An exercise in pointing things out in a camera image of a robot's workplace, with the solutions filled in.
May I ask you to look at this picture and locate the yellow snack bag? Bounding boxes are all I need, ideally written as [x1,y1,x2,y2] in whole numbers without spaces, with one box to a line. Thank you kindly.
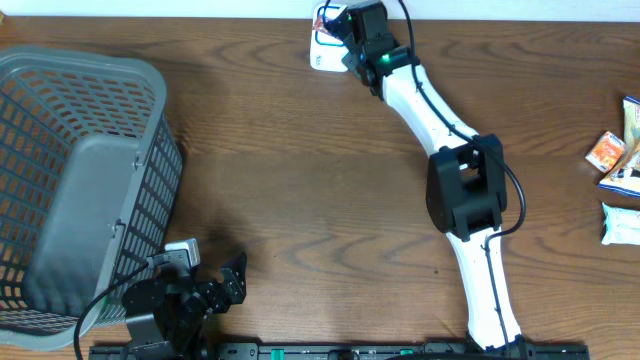
[597,96,640,200]

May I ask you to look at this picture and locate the small orange tissue pack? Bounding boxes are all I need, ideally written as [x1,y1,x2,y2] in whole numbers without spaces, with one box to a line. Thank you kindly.
[585,131,626,173]

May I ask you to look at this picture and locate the mint green wipes pack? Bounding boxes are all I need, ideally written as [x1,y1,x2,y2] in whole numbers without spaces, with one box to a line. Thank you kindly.
[601,203,640,246]

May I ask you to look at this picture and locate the red chocolate bar wrapper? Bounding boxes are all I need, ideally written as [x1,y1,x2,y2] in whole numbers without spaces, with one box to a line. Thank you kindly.
[312,16,331,37]

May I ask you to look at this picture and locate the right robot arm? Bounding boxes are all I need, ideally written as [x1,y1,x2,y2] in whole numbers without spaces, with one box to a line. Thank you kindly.
[220,1,533,360]

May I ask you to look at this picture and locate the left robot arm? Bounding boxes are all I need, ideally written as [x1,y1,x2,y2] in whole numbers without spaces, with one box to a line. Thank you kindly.
[121,278,246,360]

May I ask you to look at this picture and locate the white barcode scanner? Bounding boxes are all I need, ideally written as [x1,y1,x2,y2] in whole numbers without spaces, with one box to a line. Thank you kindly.
[310,3,348,72]

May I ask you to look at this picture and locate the grey plastic shopping basket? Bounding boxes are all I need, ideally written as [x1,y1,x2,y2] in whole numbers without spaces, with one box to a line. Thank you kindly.
[1,46,183,351]

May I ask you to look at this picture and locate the black aluminium rail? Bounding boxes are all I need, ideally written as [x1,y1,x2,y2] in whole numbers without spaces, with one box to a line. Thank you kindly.
[89,341,591,360]

